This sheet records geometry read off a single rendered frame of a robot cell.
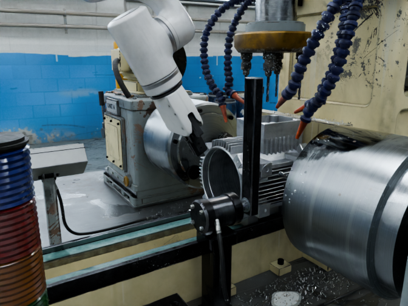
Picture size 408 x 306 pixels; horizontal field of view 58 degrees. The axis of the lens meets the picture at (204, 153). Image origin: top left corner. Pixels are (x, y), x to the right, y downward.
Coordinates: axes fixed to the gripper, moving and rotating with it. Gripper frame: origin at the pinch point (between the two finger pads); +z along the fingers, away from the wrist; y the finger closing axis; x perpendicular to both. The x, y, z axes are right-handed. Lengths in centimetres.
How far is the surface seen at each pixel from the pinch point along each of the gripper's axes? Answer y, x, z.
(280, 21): 11.1, 24.8, -16.4
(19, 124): -547, -28, 74
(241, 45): 5.8, 17.5, -15.2
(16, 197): 39, -31, -27
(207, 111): -15.1, 13.5, 1.8
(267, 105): -492, 365, 294
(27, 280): 39, -34, -21
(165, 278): 13.2, -24.0, 11.1
